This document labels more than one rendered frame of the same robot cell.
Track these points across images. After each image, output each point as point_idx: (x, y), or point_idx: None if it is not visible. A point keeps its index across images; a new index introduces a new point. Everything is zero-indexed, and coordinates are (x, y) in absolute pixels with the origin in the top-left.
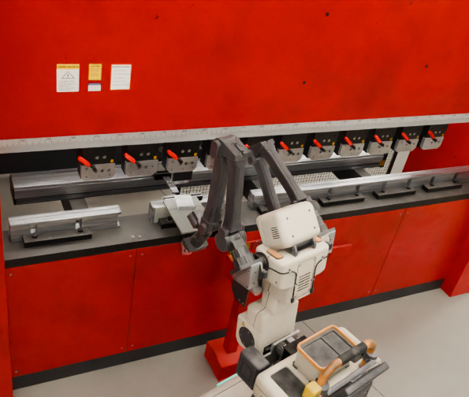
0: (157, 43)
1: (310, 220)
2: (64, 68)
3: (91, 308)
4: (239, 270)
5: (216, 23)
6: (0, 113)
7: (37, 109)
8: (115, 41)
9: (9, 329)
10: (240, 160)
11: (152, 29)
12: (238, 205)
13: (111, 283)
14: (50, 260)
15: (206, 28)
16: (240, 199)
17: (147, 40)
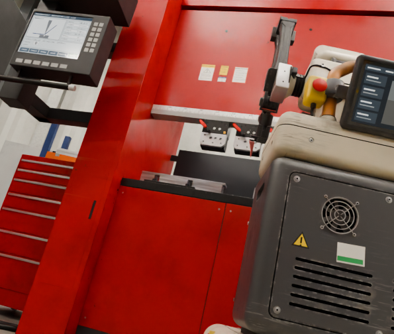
0: (267, 56)
1: (359, 54)
2: (206, 66)
3: (172, 262)
4: (268, 70)
5: (311, 46)
6: (163, 88)
7: (184, 88)
8: (240, 54)
9: (100, 254)
10: (286, 20)
11: (264, 48)
12: (283, 52)
13: (196, 237)
14: (153, 189)
15: (303, 50)
16: (285, 48)
17: (261, 54)
